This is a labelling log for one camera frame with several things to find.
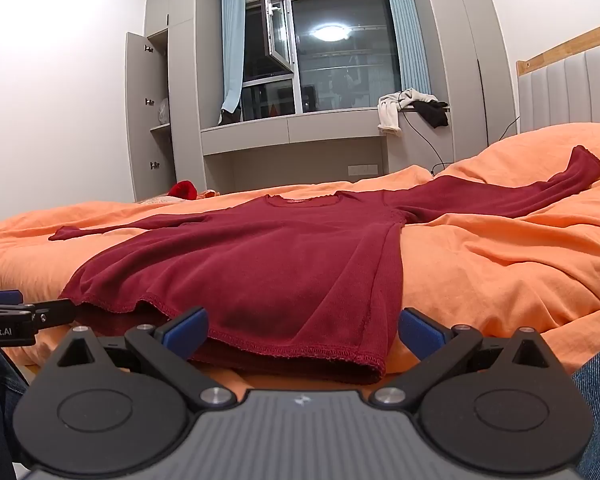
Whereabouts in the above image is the grey padded wooden headboard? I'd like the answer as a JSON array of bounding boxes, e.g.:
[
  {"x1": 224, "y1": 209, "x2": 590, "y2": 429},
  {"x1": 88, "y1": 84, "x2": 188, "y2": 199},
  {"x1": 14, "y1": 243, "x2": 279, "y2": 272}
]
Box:
[{"x1": 515, "y1": 25, "x2": 600, "y2": 134}]

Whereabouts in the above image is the grey cabinet door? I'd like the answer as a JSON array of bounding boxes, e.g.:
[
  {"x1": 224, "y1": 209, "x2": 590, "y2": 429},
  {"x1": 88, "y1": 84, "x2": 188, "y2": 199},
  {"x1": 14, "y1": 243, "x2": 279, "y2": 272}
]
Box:
[{"x1": 125, "y1": 31, "x2": 154, "y2": 203}]

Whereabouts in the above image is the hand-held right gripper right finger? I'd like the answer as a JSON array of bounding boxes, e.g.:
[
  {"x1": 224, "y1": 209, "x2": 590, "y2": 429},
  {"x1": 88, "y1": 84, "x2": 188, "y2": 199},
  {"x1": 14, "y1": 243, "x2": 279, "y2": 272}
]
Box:
[{"x1": 371, "y1": 308, "x2": 557, "y2": 409}]

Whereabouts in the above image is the window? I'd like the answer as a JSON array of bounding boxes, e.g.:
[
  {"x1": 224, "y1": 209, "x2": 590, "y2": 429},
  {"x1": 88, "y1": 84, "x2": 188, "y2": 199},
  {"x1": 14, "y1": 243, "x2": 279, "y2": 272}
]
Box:
[{"x1": 240, "y1": 0, "x2": 404, "y2": 122}]

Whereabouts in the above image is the black garment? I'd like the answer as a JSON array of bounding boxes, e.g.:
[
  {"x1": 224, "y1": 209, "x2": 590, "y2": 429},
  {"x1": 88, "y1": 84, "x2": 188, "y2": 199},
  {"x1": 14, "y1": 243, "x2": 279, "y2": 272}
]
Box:
[{"x1": 412, "y1": 100, "x2": 451, "y2": 129}]

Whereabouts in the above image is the dark red sweater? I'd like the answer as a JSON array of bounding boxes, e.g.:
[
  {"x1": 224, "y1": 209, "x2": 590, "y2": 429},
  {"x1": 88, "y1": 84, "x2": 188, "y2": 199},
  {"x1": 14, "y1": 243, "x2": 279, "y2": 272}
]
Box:
[{"x1": 49, "y1": 145, "x2": 600, "y2": 386}]

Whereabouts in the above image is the orange blanket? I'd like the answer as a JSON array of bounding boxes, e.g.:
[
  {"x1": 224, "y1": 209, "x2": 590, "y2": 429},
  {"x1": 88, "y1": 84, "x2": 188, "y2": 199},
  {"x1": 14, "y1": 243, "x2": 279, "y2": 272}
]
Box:
[{"x1": 0, "y1": 122, "x2": 600, "y2": 396}]

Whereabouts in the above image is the black cable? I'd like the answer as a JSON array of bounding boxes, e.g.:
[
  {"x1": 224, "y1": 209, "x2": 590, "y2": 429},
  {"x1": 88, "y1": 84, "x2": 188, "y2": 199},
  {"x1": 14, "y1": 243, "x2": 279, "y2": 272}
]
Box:
[{"x1": 400, "y1": 110, "x2": 522, "y2": 177}]

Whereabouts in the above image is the red knitted hat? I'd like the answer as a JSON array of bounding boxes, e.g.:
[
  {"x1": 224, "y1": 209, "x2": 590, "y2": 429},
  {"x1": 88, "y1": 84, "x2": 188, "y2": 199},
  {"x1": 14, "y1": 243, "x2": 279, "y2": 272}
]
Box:
[{"x1": 167, "y1": 181, "x2": 199, "y2": 200}]

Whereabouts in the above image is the grey open shelf cabinet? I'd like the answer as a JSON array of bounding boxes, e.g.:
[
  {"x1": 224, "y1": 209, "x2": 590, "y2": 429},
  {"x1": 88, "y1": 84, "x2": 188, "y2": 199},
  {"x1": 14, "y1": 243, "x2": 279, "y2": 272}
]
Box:
[{"x1": 147, "y1": 27, "x2": 179, "y2": 201}]

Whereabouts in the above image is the grey window cabinet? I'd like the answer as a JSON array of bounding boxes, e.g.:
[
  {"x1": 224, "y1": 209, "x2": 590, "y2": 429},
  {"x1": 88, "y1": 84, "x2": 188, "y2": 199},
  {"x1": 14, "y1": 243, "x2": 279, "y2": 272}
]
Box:
[{"x1": 200, "y1": 106, "x2": 454, "y2": 196}]

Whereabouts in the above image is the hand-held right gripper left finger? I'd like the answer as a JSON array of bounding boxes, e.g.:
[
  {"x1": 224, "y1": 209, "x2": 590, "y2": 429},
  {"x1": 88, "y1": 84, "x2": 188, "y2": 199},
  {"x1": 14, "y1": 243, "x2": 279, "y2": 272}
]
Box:
[{"x1": 54, "y1": 306, "x2": 238, "y2": 410}]

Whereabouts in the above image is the light blue curtain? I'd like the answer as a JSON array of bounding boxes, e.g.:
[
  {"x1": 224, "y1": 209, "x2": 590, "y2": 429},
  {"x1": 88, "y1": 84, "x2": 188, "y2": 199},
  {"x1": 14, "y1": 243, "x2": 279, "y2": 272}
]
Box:
[
  {"x1": 381, "y1": 0, "x2": 433, "y2": 97},
  {"x1": 220, "y1": 0, "x2": 246, "y2": 114}
]

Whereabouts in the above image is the pale floral quilt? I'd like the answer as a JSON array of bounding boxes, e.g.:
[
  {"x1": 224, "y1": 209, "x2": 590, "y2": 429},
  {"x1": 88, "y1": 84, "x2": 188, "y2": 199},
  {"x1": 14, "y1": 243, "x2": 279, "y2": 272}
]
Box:
[{"x1": 135, "y1": 194, "x2": 187, "y2": 206}]

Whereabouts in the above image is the person's left leg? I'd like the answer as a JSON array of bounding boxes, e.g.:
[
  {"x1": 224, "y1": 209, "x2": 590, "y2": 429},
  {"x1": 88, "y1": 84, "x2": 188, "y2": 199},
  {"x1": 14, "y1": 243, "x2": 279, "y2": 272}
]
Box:
[{"x1": 0, "y1": 347, "x2": 34, "y2": 480}]

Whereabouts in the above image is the white garment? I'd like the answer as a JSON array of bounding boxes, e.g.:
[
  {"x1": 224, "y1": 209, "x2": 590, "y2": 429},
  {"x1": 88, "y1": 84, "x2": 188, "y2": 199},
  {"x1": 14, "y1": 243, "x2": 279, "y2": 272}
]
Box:
[{"x1": 377, "y1": 88, "x2": 439, "y2": 136}]

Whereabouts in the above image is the grey tall wardrobe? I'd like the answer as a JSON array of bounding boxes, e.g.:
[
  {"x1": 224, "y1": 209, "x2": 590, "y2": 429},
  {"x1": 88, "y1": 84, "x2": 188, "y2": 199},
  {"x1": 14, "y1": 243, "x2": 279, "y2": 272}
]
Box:
[{"x1": 420, "y1": 0, "x2": 519, "y2": 171}]

